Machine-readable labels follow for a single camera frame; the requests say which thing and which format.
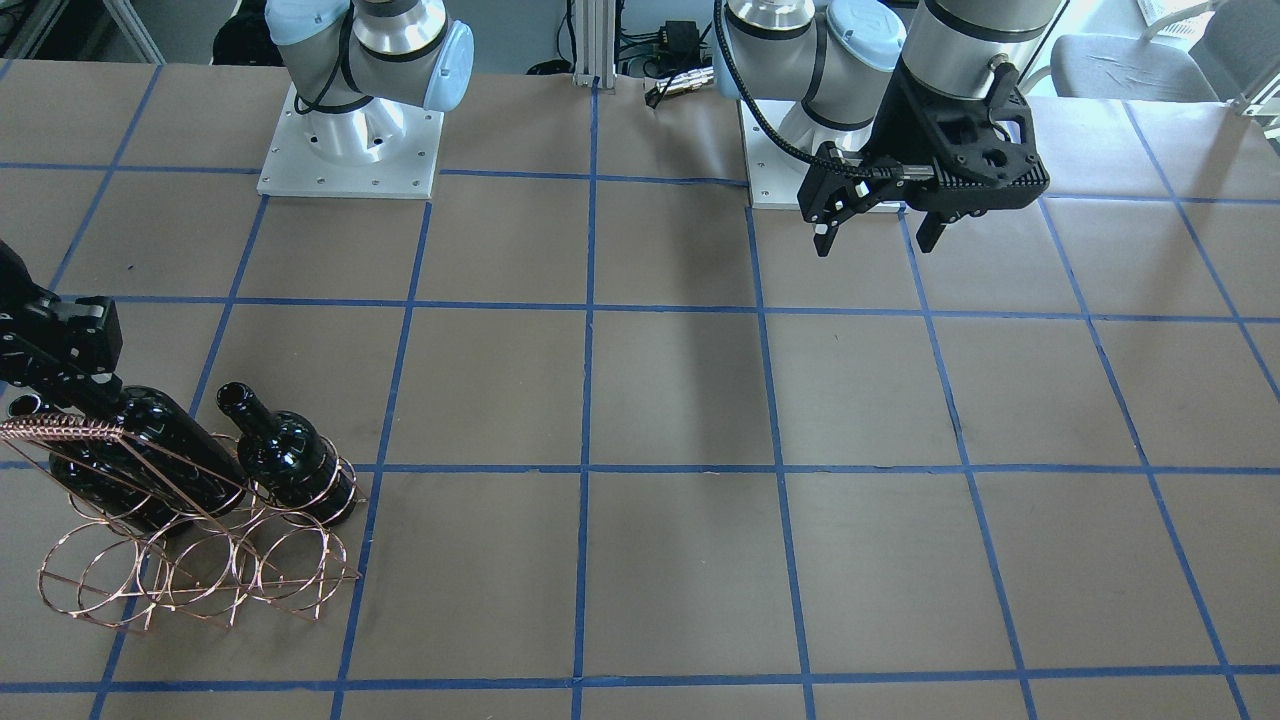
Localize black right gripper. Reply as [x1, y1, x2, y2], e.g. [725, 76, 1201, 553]
[1, 242, 123, 411]

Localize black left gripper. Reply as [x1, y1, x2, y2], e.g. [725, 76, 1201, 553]
[797, 141, 951, 258]

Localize dark wine bottle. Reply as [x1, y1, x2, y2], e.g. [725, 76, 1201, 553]
[102, 386, 247, 518]
[216, 382, 356, 528]

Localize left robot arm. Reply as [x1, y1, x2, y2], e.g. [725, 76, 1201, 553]
[712, 1, 1059, 258]

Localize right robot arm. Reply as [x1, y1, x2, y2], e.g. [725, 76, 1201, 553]
[3, 1, 474, 407]

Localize dark wine bottle in basket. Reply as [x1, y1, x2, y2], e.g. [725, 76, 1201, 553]
[216, 382, 356, 528]

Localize grey office chair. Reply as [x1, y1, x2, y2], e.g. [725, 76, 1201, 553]
[1020, 33, 1245, 102]

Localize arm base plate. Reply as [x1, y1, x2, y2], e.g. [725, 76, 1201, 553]
[256, 86, 445, 201]
[739, 100, 872, 211]

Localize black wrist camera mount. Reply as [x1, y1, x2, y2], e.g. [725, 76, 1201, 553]
[861, 61, 1051, 215]

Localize copper wire wine basket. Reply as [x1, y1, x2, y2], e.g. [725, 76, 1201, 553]
[0, 410, 364, 632]

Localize aluminium frame post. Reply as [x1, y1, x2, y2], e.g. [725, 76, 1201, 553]
[570, 0, 618, 94]

